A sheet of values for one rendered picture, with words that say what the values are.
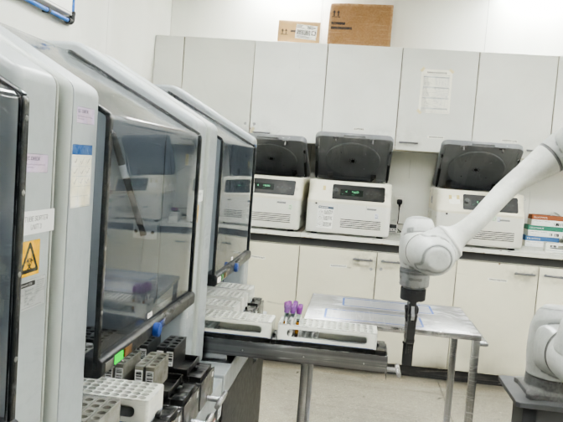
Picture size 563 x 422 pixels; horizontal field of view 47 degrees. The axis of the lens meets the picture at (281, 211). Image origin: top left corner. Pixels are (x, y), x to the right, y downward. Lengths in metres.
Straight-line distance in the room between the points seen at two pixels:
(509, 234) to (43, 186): 3.70
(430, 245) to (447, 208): 2.56
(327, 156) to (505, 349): 1.75
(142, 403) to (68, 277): 0.39
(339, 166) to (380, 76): 0.69
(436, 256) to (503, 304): 2.71
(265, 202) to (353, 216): 0.60
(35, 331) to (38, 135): 0.27
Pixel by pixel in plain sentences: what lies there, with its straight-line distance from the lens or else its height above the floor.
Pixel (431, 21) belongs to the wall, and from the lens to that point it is 5.00.
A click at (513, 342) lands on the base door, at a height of 0.31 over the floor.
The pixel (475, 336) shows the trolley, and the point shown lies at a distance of 2.28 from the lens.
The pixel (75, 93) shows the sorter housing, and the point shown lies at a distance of 1.00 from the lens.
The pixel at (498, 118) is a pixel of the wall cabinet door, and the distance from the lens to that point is 4.62.
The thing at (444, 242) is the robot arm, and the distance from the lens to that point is 1.74.
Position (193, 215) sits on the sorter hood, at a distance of 1.63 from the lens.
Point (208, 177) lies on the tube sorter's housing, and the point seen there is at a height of 1.29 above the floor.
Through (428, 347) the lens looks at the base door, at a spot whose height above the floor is 0.22.
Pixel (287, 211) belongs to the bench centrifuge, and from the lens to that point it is 4.26.
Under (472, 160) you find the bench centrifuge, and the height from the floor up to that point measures 1.47.
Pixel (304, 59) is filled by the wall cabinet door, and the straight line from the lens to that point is 4.59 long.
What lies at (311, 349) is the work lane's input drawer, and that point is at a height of 0.80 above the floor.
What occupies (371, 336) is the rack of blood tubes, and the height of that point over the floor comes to 0.86.
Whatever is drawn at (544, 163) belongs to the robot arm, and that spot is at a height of 1.40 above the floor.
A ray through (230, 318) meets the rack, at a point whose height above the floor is 0.86.
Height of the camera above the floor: 1.34
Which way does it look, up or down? 4 degrees down
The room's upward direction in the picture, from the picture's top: 4 degrees clockwise
